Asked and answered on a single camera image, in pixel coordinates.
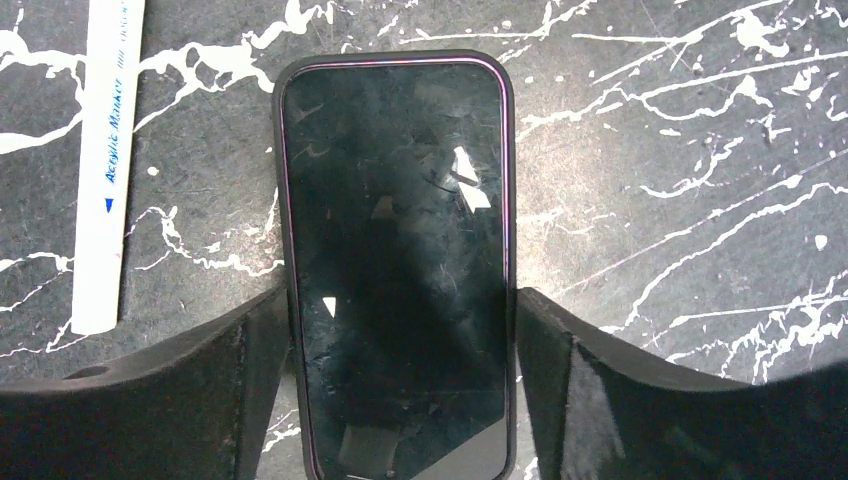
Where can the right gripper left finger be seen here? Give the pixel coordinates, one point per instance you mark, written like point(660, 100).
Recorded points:
point(194, 406)

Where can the white acrylic marker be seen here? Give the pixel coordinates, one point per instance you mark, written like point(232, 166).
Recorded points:
point(108, 112)

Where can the black cased phone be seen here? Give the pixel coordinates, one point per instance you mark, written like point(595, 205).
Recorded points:
point(396, 179)

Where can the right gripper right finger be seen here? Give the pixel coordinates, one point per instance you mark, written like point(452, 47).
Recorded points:
point(602, 408)

